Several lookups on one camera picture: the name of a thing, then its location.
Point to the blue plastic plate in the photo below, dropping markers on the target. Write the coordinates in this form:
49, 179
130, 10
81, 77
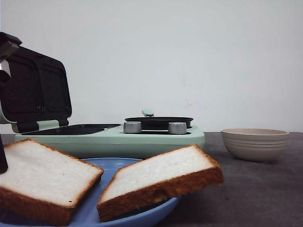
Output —
87, 215

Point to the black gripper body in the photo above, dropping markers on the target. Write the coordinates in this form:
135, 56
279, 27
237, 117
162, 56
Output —
8, 45

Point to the mint green breakfast maker base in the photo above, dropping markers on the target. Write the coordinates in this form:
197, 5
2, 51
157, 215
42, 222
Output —
109, 140

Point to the left silver control knob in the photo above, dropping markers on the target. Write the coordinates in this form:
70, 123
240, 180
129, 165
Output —
132, 127

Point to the silver control knob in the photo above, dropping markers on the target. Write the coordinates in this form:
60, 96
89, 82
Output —
177, 128
132, 127

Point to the black round frying pan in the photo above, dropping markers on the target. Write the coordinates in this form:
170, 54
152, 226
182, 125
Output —
151, 122

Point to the beige ribbed bowl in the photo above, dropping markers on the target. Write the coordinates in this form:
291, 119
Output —
256, 145

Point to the white bread slice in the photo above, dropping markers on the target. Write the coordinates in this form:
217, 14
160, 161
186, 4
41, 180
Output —
156, 179
44, 183

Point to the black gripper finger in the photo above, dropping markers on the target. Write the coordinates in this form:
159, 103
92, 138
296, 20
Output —
3, 160

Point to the right silver control knob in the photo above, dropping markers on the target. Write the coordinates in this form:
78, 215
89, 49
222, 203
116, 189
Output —
177, 128

